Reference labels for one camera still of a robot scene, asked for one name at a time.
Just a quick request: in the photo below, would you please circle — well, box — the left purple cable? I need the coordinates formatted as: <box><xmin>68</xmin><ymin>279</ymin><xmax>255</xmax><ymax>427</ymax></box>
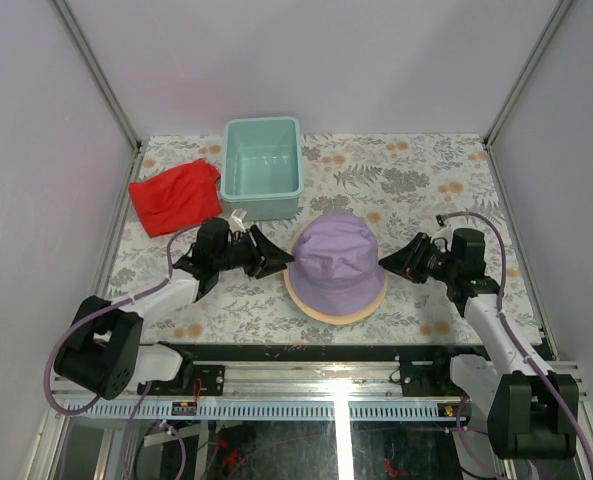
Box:
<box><xmin>43</xmin><ymin>223</ymin><xmax>202</xmax><ymax>480</ymax></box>

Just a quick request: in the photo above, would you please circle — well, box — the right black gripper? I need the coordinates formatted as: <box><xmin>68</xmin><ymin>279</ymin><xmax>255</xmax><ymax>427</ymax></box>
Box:
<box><xmin>378</xmin><ymin>232</ymin><xmax>459</xmax><ymax>284</ymax></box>

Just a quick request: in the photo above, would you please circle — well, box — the right aluminium frame post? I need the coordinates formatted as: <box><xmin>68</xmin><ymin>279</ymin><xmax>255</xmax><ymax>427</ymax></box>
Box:
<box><xmin>482</xmin><ymin>0</ymin><xmax>576</xmax><ymax>151</ymax></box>

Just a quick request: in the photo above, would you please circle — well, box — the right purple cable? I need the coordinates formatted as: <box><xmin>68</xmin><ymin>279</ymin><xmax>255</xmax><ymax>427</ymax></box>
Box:
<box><xmin>435</xmin><ymin>211</ymin><xmax>593</xmax><ymax>480</ymax></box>

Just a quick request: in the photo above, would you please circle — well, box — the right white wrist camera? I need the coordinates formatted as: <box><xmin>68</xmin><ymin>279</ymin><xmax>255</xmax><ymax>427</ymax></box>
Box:
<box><xmin>431</xmin><ymin>215</ymin><xmax>453</xmax><ymax>250</ymax></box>

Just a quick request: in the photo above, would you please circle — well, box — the aluminium front rail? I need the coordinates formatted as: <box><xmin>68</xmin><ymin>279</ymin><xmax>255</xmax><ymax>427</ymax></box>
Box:
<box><xmin>50</xmin><ymin>359</ymin><xmax>588</xmax><ymax>401</ymax></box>

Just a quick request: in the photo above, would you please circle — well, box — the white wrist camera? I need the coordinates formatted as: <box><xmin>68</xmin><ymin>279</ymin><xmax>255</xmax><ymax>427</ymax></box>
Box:
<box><xmin>431</xmin><ymin>215</ymin><xmax>453</xmax><ymax>250</ymax></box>
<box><xmin>227</xmin><ymin>208</ymin><xmax>247</xmax><ymax>242</ymax></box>

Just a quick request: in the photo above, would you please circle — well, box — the purple cable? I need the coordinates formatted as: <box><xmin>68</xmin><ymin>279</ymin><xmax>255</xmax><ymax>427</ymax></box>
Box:
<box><xmin>435</xmin><ymin>211</ymin><xmax>593</xmax><ymax>480</ymax></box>
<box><xmin>43</xmin><ymin>223</ymin><xmax>202</xmax><ymax>480</ymax></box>

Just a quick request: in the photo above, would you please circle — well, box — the red cloth hat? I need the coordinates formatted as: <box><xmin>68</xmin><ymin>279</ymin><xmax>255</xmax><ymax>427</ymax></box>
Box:
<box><xmin>128</xmin><ymin>158</ymin><xmax>222</xmax><ymax>238</ymax></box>

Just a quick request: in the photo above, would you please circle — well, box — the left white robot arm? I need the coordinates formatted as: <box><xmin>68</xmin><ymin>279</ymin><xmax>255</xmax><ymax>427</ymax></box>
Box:
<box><xmin>45</xmin><ymin>217</ymin><xmax>294</xmax><ymax>400</ymax></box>

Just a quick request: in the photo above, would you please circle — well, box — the lavender hat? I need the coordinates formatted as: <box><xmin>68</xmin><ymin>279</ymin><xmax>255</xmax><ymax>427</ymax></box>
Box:
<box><xmin>287</xmin><ymin>211</ymin><xmax>386</xmax><ymax>317</ymax></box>

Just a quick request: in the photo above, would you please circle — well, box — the light teal plastic bin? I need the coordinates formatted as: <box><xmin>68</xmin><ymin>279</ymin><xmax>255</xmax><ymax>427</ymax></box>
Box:
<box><xmin>220</xmin><ymin>116</ymin><xmax>304</xmax><ymax>221</ymax></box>

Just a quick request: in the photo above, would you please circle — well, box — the left aluminium frame post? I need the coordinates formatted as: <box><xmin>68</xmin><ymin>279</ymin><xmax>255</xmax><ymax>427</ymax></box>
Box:
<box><xmin>49</xmin><ymin>0</ymin><xmax>142</xmax><ymax>151</ymax></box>

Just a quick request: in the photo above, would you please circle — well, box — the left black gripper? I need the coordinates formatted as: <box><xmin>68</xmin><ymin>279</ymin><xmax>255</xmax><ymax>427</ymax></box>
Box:
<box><xmin>216</xmin><ymin>225</ymin><xmax>294</xmax><ymax>278</ymax></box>

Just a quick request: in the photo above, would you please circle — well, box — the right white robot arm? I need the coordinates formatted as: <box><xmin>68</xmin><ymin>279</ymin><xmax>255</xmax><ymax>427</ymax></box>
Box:
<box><xmin>379</xmin><ymin>228</ymin><xmax>579</xmax><ymax>460</ymax></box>

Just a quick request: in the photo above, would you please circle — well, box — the aluminium frame post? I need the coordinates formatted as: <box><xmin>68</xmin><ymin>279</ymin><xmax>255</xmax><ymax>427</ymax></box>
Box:
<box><xmin>482</xmin><ymin>0</ymin><xmax>576</xmax><ymax>151</ymax></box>
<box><xmin>49</xmin><ymin>0</ymin><xmax>142</xmax><ymax>151</ymax></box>

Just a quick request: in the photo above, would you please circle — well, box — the black beige cap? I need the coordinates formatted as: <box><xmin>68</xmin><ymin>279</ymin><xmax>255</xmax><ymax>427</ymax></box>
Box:
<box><xmin>284</xmin><ymin>227</ymin><xmax>387</xmax><ymax>325</ymax></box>

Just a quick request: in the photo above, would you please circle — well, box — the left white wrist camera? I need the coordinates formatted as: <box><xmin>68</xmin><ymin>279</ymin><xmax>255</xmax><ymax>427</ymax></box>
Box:
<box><xmin>227</xmin><ymin>208</ymin><xmax>247</xmax><ymax>242</ymax></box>

